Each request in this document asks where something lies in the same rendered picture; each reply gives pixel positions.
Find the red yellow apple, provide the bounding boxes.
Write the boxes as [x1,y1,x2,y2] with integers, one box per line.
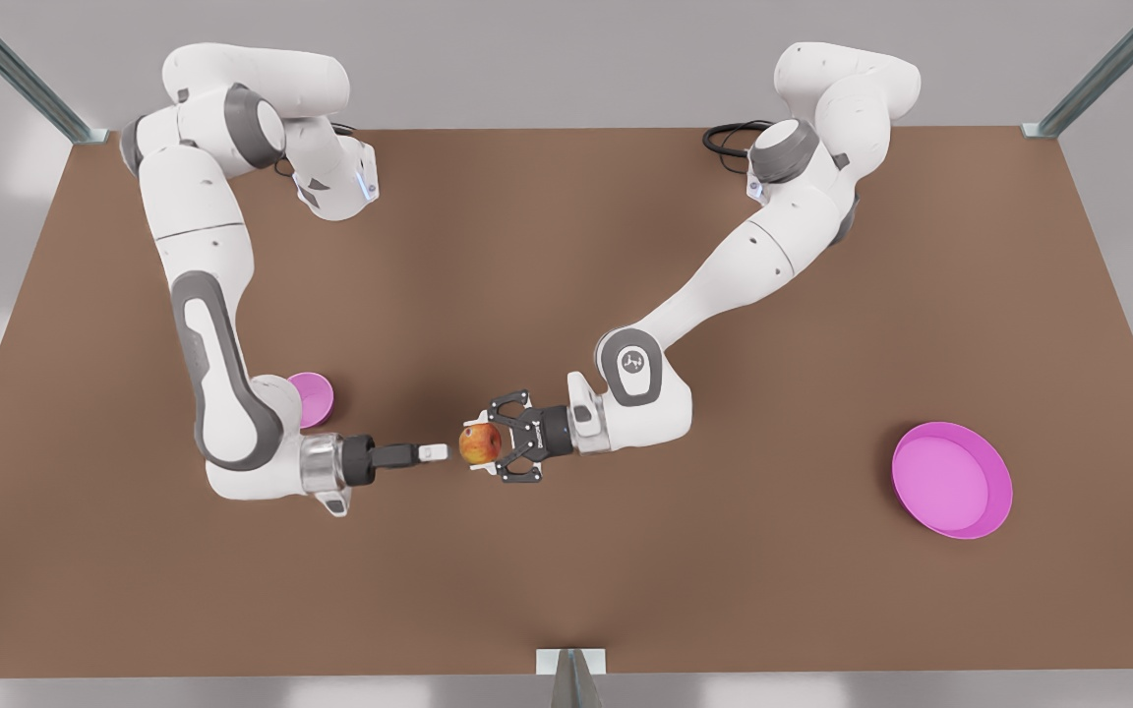
[458,423,505,467]

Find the small pink bowl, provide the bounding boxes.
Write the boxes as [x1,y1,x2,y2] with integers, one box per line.
[287,372,335,431]

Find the large pink plate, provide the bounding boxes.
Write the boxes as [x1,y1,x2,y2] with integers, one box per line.
[891,421,1014,541]

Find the silver frame post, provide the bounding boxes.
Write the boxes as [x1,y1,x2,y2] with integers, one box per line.
[0,0,108,147]
[535,647,608,708]
[1020,0,1133,140]

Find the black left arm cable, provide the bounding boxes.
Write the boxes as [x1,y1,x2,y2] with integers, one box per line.
[701,119,776,160]

